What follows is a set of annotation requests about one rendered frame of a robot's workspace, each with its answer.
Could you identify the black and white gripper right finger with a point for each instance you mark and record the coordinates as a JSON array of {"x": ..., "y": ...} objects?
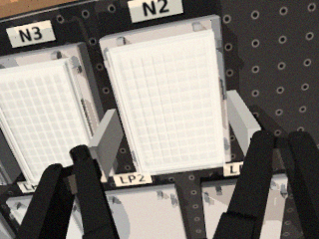
[{"x": 297, "y": 153}]

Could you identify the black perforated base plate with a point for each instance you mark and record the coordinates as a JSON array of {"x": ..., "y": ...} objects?
[{"x": 271, "y": 58}]

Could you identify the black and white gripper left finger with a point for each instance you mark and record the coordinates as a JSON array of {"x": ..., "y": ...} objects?
[{"x": 49, "y": 212}]

